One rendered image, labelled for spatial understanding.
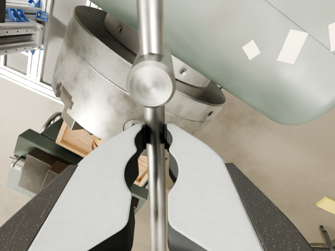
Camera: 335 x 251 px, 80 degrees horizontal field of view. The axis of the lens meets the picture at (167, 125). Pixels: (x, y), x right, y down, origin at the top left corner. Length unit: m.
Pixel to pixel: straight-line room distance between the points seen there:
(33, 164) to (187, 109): 0.67
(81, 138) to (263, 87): 0.67
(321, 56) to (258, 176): 1.83
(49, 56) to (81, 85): 1.27
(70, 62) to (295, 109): 0.30
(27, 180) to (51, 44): 0.90
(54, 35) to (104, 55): 1.25
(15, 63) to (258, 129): 1.82
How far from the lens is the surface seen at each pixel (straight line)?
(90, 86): 0.30
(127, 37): 0.32
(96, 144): 0.49
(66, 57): 0.34
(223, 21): 0.23
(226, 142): 1.77
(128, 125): 0.29
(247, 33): 0.24
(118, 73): 0.27
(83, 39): 0.31
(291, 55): 0.25
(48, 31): 1.54
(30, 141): 0.88
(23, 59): 1.69
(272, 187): 2.18
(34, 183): 0.93
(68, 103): 0.35
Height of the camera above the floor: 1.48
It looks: 62 degrees down
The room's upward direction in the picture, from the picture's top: 167 degrees counter-clockwise
